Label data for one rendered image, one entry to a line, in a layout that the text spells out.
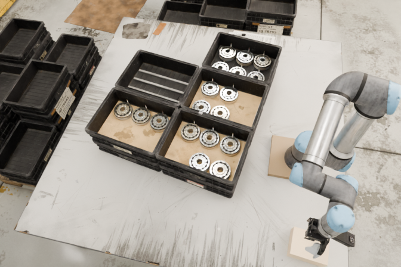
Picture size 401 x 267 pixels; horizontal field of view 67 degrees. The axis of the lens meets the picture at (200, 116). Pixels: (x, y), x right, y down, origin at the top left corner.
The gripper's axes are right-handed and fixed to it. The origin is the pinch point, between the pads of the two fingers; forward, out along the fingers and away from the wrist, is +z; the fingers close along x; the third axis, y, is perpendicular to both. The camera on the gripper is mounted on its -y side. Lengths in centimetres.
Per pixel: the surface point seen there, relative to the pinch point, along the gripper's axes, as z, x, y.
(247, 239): 21.1, 4.7, 26.1
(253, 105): 8, -62, 41
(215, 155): 8, -26, 51
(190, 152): 8, -24, 64
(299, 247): 13.6, 2.4, 3.9
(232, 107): 8, -57, 51
